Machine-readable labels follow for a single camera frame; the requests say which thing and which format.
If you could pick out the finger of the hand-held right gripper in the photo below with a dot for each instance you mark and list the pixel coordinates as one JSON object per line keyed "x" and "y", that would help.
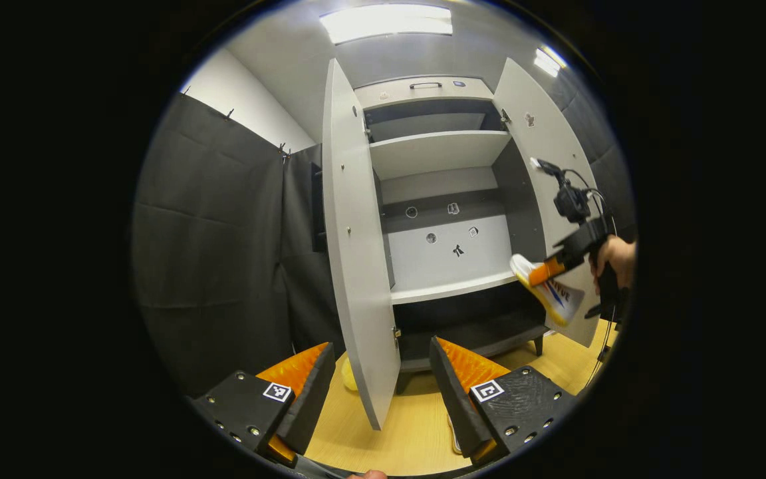
{"x": 546, "y": 271}

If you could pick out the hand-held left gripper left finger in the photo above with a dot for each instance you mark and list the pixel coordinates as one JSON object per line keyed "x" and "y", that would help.
{"x": 306, "y": 399}

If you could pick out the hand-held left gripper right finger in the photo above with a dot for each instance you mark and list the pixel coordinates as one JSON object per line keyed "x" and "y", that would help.
{"x": 453, "y": 392}

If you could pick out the grey shoe cabinet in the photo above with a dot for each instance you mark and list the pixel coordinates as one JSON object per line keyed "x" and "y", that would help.
{"x": 436, "y": 153}

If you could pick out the yellow plush toy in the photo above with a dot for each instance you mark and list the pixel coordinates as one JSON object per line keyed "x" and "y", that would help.
{"x": 348, "y": 376}

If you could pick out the small ceiling light panel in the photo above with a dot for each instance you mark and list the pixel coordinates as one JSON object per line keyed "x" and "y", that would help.
{"x": 548, "y": 61}

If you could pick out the black backdrop cloth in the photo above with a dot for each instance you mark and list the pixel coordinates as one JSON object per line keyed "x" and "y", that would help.
{"x": 210, "y": 233}

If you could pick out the large ceiling light panel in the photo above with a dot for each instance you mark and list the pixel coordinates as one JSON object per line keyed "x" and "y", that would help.
{"x": 386, "y": 23}

